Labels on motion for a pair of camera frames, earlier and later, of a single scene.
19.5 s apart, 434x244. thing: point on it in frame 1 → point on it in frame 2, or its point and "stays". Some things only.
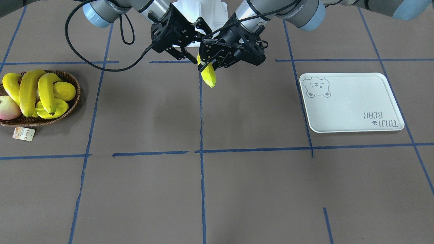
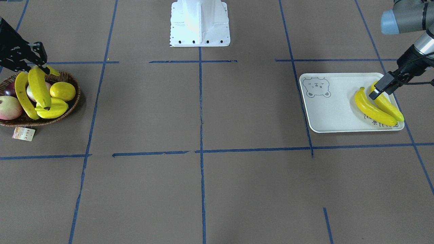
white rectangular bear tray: (349, 102) stays
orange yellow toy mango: (64, 91) stays
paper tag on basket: (24, 134) stays
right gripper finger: (200, 23) → (38, 48)
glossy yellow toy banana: (11, 85) → (20, 82)
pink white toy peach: (9, 109) stays
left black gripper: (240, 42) → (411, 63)
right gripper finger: (180, 55) → (28, 64)
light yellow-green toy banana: (209, 74) → (384, 104)
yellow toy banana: (27, 80) → (372, 109)
